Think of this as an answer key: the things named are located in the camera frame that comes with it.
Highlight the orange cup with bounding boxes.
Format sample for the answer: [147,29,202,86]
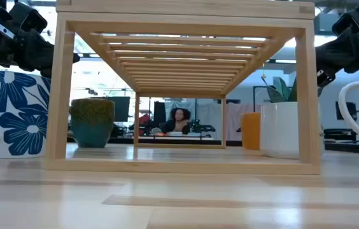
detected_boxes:
[240,112,262,151]

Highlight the dark computer monitor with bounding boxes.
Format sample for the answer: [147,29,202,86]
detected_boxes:
[108,96,131,123]

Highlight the black monitor on arm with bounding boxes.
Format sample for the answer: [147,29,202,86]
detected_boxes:
[335,101,359,136]

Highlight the wooden slatted rack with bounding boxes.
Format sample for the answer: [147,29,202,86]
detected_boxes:
[45,0,322,176]

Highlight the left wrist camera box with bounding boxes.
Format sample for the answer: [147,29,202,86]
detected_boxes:
[9,2,48,33]

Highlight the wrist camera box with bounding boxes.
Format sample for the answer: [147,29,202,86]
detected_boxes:
[9,2,48,33]
[331,11,359,36]

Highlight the white hanging cloth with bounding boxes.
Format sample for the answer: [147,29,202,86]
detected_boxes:
[195,101,223,141]

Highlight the olive green glazed mug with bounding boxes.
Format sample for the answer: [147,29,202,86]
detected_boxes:
[69,98,116,149]

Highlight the blue floral white mug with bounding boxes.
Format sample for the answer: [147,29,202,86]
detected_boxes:
[0,70,52,159]

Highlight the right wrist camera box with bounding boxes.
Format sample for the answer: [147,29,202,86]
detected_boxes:
[331,11,359,36]

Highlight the person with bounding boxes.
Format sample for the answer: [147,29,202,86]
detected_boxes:
[162,107,192,135]

